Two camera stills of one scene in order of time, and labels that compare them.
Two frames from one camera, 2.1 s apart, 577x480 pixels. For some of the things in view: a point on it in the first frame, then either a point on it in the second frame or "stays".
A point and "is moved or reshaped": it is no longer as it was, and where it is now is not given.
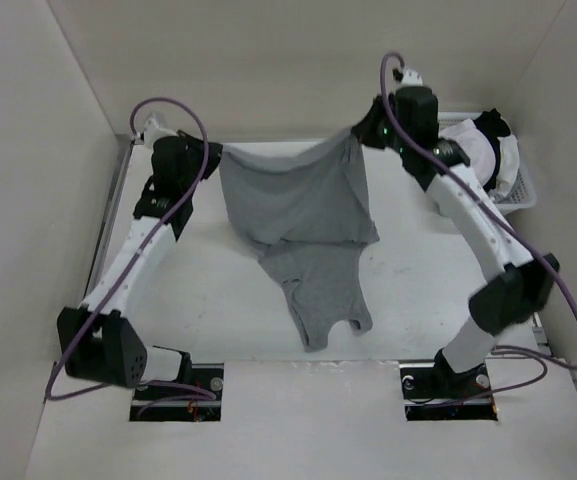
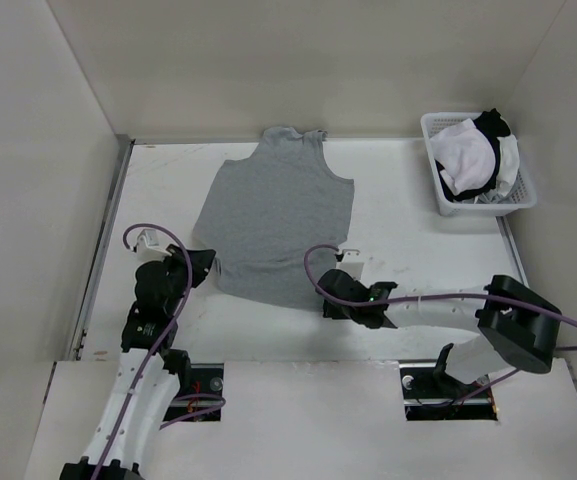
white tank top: x=480 y=156 stays
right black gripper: x=365 y=127 -> x=334 y=311
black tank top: x=494 y=127 stays
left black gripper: x=214 y=156 -> x=201 y=262
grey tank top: x=309 y=209 is moved or reshaped
